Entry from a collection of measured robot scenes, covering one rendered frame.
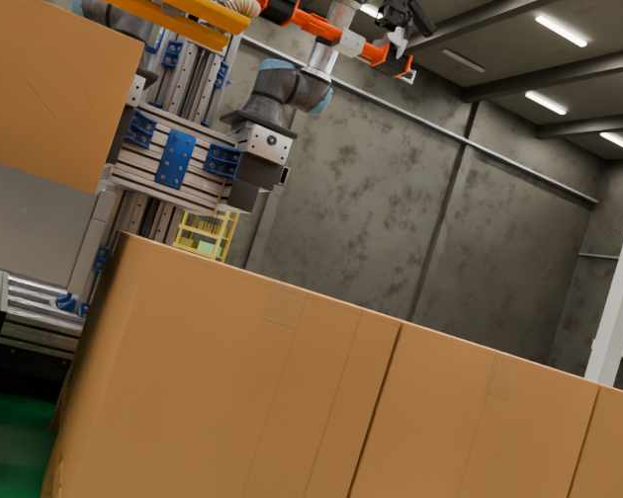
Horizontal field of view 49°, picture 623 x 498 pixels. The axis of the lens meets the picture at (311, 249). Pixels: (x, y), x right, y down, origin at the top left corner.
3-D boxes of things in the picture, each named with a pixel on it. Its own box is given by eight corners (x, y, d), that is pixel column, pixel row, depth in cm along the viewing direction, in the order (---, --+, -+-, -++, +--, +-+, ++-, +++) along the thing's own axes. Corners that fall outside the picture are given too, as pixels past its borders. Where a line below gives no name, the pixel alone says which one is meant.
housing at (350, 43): (339, 42, 182) (344, 27, 182) (328, 48, 188) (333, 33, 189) (362, 53, 185) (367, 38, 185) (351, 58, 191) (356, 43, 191)
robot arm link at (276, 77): (246, 93, 244) (258, 57, 245) (281, 108, 249) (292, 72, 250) (256, 88, 233) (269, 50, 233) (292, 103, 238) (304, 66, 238)
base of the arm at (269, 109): (232, 118, 244) (240, 92, 244) (270, 133, 250) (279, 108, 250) (245, 114, 230) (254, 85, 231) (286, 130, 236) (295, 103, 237)
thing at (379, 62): (382, 60, 186) (388, 42, 186) (370, 65, 193) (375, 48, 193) (407, 72, 189) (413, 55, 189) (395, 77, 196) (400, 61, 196)
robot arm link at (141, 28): (139, 35, 214) (153, -6, 215) (100, 24, 216) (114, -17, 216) (152, 49, 226) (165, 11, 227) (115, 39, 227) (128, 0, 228)
